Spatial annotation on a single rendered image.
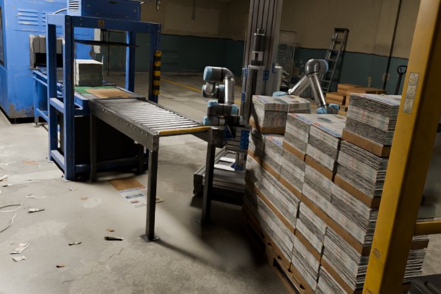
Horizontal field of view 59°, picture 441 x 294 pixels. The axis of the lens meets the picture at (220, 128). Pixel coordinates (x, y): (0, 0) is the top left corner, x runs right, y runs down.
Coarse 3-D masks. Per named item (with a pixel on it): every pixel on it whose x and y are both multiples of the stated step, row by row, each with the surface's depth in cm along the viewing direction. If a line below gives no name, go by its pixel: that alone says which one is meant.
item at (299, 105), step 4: (280, 96) 305; (284, 96) 303; (288, 96) 302; (292, 96) 301; (296, 96) 301; (288, 100) 290; (292, 100) 289; (296, 100) 288; (300, 100) 287; (304, 100) 287; (292, 104) 279; (296, 104) 280; (300, 104) 281; (304, 104) 282; (308, 104) 282; (292, 108) 280; (296, 108) 281; (300, 108) 282; (304, 108) 283; (308, 108) 283; (292, 112) 281; (296, 112) 282; (300, 112) 283; (304, 112) 284; (308, 112) 284
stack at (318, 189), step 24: (264, 144) 277; (288, 168) 242; (312, 168) 215; (264, 192) 275; (288, 192) 240; (312, 192) 214; (264, 216) 275; (288, 216) 240; (312, 216) 213; (264, 240) 273; (288, 240) 239; (312, 240) 212; (312, 264) 212; (288, 288) 239; (312, 288) 212
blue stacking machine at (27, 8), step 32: (0, 0) 530; (32, 0) 524; (64, 0) 557; (0, 32) 614; (32, 32) 534; (96, 32) 585; (0, 64) 575; (32, 64) 543; (0, 96) 597; (32, 96) 553
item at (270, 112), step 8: (256, 96) 294; (264, 96) 298; (256, 104) 291; (264, 104) 275; (272, 104) 275; (280, 104) 277; (256, 112) 293; (264, 112) 276; (272, 112) 277; (280, 112) 280; (256, 120) 291; (264, 120) 278; (272, 120) 279; (280, 120) 281
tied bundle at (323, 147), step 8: (312, 128) 214; (312, 136) 215; (320, 136) 207; (328, 136) 198; (312, 144) 215; (320, 144) 207; (328, 144) 200; (336, 144) 192; (312, 152) 213; (320, 152) 206; (328, 152) 199; (336, 152) 192; (320, 160) 205; (328, 160) 198; (336, 160) 193; (328, 168) 199; (336, 168) 195
